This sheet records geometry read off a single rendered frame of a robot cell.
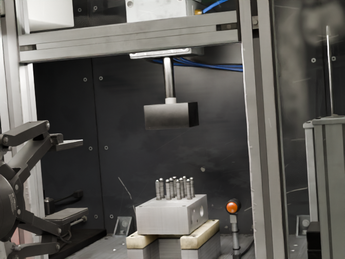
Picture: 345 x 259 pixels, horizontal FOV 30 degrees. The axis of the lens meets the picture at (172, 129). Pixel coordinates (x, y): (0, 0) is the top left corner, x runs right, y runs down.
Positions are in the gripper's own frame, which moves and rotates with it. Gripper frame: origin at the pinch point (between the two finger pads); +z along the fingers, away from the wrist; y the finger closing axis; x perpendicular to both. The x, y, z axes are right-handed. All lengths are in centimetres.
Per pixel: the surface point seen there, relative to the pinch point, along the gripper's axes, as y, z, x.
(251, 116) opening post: 5.6, 21.5, -19.3
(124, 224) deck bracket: -19, 63, 21
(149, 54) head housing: 17.0, 37.8, 1.9
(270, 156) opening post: -0.3, 21.5, -21.7
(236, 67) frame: 14, 62, -8
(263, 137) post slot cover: 2.5, 21.5, -20.9
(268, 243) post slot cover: -13.1, 21.5, -20.5
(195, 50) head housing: 17.3, 41.4, -5.7
